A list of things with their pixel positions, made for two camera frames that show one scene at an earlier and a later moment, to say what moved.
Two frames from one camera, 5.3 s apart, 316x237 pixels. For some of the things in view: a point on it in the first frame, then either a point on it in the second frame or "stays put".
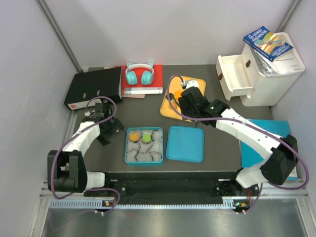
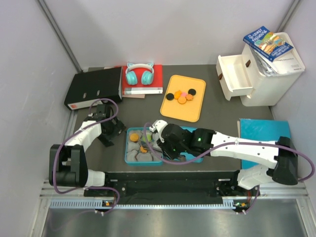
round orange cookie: (134, 137) stays put
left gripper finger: (117, 125) stays put
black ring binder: (104, 81) stays put
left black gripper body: (110, 130) stays put
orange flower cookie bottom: (174, 104) to (143, 150)
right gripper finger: (179, 102) to (155, 148)
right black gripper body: (189, 111) to (173, 151)
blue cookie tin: (143, 146) stays put
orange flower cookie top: (177, 94) stays put
